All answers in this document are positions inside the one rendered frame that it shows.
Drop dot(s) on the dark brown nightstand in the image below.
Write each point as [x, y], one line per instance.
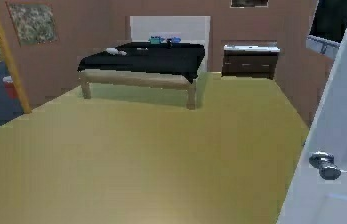
[249, 63]

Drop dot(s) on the green mottled framed picture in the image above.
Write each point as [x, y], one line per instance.
[33, 23]

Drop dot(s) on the dark window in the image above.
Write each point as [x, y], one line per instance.
[331, 20]

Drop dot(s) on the red bin with white liner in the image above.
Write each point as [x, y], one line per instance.
[10, 87]

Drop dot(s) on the dark framed picture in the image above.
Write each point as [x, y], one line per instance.
[249, 3]

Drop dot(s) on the white object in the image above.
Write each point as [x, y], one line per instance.
[116, 51]

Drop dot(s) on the grey round door knob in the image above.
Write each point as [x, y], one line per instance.
[325, 165]

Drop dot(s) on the small black object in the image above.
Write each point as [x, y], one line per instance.
[169, 43]

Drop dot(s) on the teal box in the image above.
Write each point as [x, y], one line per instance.
[155, 39]

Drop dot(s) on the blue object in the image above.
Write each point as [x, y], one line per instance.
[175, 39]

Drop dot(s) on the bed with black cover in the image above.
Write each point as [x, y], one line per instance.
[154, 61]

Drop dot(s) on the white room door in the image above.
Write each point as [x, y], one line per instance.
[341, 133]

